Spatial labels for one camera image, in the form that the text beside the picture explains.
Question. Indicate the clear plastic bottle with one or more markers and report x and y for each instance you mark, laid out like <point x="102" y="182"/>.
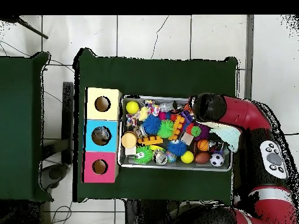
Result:
<point x="101" y="135"/>

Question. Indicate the cream waffle cloth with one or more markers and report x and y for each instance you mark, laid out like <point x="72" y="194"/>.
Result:
<point x="210" y="125"/>

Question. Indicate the light blue waffle cloth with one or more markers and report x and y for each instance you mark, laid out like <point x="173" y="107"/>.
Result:
<point x="229" y="136"/>

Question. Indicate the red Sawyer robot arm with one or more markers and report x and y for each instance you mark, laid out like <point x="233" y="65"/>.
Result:
<point x="245" y="114"/>

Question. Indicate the wooden box with three holes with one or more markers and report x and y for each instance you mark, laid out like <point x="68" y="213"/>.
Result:
<point x="109" y="144"/>

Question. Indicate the plain blue spiky ball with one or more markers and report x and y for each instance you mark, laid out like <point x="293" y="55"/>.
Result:
<point x="151" y="124"/>

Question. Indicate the plain green spiky ball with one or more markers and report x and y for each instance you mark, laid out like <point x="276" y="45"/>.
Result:
<point x="165" y="128"/>

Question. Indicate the large yellow ball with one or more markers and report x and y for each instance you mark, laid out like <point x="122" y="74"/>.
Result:
<point x="132" y="107"/>

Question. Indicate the toy burger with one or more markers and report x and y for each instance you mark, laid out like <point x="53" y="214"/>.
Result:
<point x="129" y="140"/>

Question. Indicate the green spiky ball with eyes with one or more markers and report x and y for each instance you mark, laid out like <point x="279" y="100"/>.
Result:
<point x="144" y="154"/>

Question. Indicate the blue spiky ball with eyes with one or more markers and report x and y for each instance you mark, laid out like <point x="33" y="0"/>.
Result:
<point x="177" y="148"/>

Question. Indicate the dark green table cloth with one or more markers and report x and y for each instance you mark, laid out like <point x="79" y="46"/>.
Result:
<point x="163" y="79"/>

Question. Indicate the small orange basketball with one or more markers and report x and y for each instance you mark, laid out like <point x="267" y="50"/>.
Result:
<point x="203" y="145"/>

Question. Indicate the small soccer ball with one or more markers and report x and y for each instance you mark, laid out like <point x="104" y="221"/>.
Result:
<point x="216" y="160"/>

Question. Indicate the neighbouring green covered table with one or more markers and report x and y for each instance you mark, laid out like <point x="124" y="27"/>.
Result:
<point x="18" y="116"/>

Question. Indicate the black tripod leg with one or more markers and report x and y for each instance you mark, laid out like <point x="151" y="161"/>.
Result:
<point x="32" y="29"/>

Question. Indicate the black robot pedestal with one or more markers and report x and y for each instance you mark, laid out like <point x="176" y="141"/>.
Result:
<point x="144" y="212"/>

